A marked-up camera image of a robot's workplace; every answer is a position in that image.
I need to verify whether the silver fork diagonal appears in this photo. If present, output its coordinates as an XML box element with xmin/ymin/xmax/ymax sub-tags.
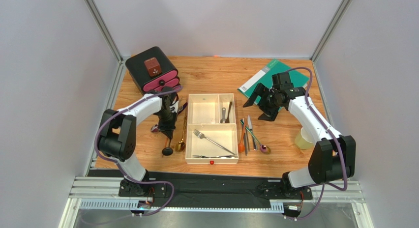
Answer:
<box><xmin>193</xmin><ymin>129</ymin><xmax>236</xmax><ymax>155</ymax></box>

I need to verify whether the small silver spoon in tray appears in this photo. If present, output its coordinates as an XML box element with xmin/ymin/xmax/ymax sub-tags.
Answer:
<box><xmin>220</xmin><ymin>107</ymin><xmax>227</xmax><ymax>123</ymax></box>

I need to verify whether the blue serrated knife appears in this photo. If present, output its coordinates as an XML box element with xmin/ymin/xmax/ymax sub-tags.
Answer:
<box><xmin>177</xmin><ymin>102</ymin><xmax>188</xmax><ymax>115</ymax></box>

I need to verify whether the gold ornate spoon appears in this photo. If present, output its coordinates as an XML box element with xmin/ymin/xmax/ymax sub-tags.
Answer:
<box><xmin>175</xmin><ymin>105</ymin><xmax>187</xmax><ymax>152</ymax></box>

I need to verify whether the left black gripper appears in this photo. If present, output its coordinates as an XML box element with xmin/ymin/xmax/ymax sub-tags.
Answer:
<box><xmin>157</xmin><ymin>109</ymin><xmax>178</xmax><ymax>139</ymax></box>

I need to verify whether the black pink drawer box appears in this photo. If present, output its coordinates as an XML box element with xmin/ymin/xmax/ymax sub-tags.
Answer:
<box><xmin>125</xmin><ymin>46</ymin><xmax>180</xmax><ymax>94</ymax></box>

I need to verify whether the blue-grey chopstick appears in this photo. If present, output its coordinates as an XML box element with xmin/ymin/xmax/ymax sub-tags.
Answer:
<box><xmin>241</xmin><ymin>118</ymin><xmax>248</xmax><ymax>156</ymax></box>

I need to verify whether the brown cube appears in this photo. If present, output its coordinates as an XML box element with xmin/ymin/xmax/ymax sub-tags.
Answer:
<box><xmin>144</xmin><ymin>57</ymin><xmax>162</xmax><ymax>77</ymax></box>

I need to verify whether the orange spoon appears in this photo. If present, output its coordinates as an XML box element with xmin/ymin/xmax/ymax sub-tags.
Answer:
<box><xmin>238</xmin><ymin>118</ymin><xmax>245</xmax><ymax>153</ymax></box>

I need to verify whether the silver fork front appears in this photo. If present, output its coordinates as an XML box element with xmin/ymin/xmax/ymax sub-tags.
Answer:
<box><xmin>191</xmin><ymin>155</ymin><xmax>236</xmax><ymax>159</ymax></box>

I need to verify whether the white divided utensil tray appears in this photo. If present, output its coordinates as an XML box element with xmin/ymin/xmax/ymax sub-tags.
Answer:
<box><xmin>185</xmin><ymin>93</ymin><xmax>239</xmax><ymax>165</ymax></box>

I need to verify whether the black spoon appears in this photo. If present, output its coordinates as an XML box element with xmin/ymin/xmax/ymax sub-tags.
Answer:
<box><xmin>161</xmin><ymin>138</ymin><xmax>174</xmax><ymax>156</ymax></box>

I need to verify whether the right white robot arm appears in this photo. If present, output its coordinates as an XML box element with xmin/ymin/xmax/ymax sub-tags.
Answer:
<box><xmin>243</xmin><ymin>70</ymin><xmax>356</xmax><ymax>190</ymax></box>

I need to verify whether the iridescent long spoon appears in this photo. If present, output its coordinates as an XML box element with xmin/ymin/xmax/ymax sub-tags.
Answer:
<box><xmin>246</xmin><ymin>126</ymin><xmax>271</xmax><ymax>154</ymax></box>

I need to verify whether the aluminium frame rail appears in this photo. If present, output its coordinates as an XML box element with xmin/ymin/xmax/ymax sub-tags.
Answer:
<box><xmin>60</xmin><ymin>170</ymin><xmax>373</xmax><ymax>228</ymax></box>

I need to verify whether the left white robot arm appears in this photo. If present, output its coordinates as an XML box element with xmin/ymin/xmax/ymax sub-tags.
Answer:
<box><xmin>94</xmin><ymin>85</ymin><xmax>183</xmax><ymax>187</ymax></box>

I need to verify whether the yellow-green mug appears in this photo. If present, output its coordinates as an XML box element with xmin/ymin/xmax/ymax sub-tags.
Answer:
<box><xmin>295</xmin><ymin>128</ymin><xmax>314</xmax><ymax>150</ymax></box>

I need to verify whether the green notebook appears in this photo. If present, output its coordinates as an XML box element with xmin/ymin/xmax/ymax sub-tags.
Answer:
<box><xmin>238</xmin><ymin>59</ymin><xmax>309</xmax><ymax>98</ymax></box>

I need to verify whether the silver table knife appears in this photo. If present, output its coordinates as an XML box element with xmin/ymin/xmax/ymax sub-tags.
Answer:
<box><xmin>247</xmin><ymin>115</ymin><xmax>258</xmax><ymax>151</ymax></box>

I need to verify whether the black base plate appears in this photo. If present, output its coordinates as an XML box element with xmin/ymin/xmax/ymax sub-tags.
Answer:
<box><xmin>88</xmin><ymin>170</ymin><xmax>313</xmax><ymax>209</ymax></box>

